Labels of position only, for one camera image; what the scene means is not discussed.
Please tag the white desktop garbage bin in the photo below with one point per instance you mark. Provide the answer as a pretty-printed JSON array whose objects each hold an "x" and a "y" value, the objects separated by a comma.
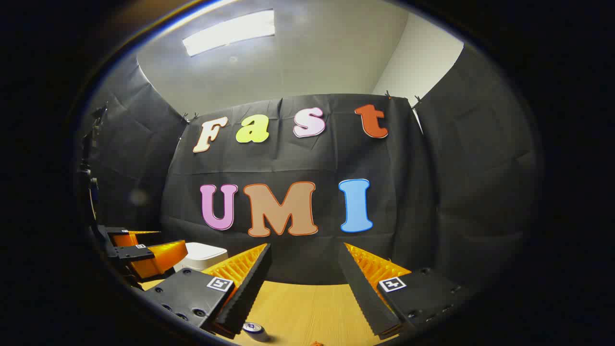
[{"x": 204, "y": 254}]

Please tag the black backdrop cloth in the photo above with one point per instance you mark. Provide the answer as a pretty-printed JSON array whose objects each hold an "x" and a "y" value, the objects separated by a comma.
[{"x": 432, "y": 192}]

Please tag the ceiling light panel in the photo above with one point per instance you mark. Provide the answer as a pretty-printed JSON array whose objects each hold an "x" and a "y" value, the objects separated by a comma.
[{"x": 230, "y": 31}]

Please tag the wooden desktop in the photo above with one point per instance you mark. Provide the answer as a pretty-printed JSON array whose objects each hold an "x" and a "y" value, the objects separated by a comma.
[{"x": 307, "y": 312}]

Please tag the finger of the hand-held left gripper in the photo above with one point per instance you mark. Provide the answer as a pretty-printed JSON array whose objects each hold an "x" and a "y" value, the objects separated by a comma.
[
  {"x": 126, "y": 236},
  {"x": 163, "y": 257}
]

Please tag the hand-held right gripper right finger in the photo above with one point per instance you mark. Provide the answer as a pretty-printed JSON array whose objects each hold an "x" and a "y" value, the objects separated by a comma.
[{"x": 360, "y": 288}]

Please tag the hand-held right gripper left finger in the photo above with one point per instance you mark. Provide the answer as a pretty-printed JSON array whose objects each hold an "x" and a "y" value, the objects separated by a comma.
[{"x": 250, "y": 288}]

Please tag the silver blue pop can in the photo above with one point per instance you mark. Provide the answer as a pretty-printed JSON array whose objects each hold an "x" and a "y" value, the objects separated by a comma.
[{"x": 254, "y": 330}]

